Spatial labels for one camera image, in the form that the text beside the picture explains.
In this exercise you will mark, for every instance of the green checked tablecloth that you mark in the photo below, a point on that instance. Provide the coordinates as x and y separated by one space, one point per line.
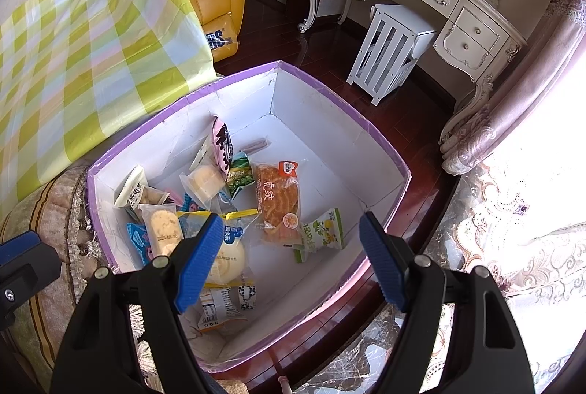
91 78

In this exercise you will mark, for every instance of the white slatted stool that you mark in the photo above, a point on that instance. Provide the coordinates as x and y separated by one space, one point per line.
389 50

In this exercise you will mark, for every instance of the blue snack packet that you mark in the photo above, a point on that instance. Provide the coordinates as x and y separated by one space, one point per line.
142 240

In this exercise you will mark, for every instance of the small green snack packet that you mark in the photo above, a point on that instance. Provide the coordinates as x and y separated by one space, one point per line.
240 176

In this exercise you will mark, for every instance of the orange printed bread packet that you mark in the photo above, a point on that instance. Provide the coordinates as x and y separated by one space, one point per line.
277 201

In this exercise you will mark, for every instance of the pink floral curtain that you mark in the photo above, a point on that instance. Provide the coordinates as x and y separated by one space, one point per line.
526 101

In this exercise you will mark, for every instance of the brown bar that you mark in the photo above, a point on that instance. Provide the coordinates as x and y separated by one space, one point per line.
256 144

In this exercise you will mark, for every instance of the clear pale cake packet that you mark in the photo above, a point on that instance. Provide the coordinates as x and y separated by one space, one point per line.
206 181

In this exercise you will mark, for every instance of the black white spotted packet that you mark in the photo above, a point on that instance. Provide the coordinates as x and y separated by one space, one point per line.
247 295

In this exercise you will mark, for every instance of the white cookie packet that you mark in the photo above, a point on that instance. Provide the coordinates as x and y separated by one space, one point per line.
130 188

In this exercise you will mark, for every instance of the sheer lace curtain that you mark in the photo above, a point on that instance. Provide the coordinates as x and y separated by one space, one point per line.
526 238

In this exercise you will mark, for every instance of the bun bag with yellow strip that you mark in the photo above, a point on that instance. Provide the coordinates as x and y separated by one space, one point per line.
229 256

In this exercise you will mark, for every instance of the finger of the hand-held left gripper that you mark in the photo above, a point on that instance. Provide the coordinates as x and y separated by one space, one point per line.
18 247

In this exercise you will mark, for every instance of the white green fruit print packet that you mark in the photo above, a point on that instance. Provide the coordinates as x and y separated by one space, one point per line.
320 234

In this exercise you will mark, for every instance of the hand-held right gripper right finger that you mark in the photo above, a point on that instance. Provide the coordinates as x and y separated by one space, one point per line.
382 266

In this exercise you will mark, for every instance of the pink snack packet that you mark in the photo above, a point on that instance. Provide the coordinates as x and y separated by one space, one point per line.
222 147

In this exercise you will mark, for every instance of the striped beige cushion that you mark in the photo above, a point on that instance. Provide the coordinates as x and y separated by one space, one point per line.
46 211

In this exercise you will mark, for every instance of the orange and white snack packet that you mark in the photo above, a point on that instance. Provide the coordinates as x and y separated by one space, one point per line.
219 307

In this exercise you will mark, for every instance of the purple and white box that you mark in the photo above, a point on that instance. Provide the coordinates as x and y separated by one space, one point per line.
320 137

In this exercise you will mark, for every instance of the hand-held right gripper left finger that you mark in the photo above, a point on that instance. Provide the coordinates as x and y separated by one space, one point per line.
199 256

